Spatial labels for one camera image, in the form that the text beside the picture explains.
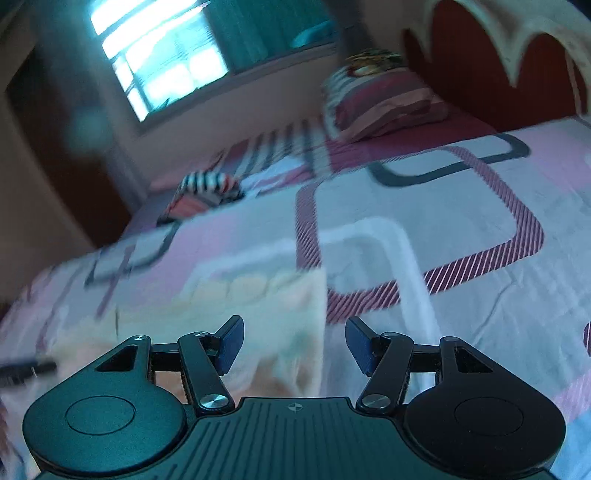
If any pastel square-patterned bedsheet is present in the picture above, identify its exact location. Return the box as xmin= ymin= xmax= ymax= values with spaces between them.
xmin=0 ymin=115 xmax=591 ymax=480

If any dark wooden door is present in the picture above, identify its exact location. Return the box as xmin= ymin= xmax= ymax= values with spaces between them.
xmin=4 ymin=46 xmax=132 ymax=247

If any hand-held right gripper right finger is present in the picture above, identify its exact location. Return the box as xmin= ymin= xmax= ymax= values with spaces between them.
xmin=345 ymin=316 xmax=497 ymax=414

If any red and white headboard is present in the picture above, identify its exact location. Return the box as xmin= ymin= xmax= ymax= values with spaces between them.
xmin=402 ymin=0 xmax=591 ymax=132

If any cream knit sweater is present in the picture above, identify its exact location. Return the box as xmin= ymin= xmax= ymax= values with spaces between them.
xmin=41 ymin=268 xmax=329 ymax=402

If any floral cloth bundle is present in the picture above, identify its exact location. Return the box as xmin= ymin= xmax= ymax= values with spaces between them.
xmin=346 ymin=48 xmax=402 ymax=77

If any striped folded cloth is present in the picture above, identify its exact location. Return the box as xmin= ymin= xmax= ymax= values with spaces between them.
xmin=157 ymin=172 xmax=245 ymax=224

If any maroon striped pillow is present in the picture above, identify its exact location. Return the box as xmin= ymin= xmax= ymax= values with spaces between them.
xmin=323 ymin=65 xmax=451 ymax=141

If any window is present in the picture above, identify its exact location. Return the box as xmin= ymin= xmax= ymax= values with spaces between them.
xmin=88 ymin=0 xmax=342 ymax=123

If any grey curtain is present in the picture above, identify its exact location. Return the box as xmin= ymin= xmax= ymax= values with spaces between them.
xmin=323 ymin=0 xmax=370 ymax=51

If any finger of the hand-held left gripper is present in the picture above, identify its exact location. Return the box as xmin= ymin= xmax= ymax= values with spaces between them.
xmin=0 ymin=361 xmax=58 ymax=387

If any maroon striped sheet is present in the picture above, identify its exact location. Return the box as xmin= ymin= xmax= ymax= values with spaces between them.
xmin=148 ymin=111 xmax=499 ymax=195

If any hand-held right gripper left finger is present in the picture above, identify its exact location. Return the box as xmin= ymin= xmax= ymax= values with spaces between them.
xmin=95 ymin=315 xmax=245 ymax=414

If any teal curtain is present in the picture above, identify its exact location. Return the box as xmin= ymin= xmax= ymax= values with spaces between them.
xmin=205 ymin=0 xmax=340 ymax=75

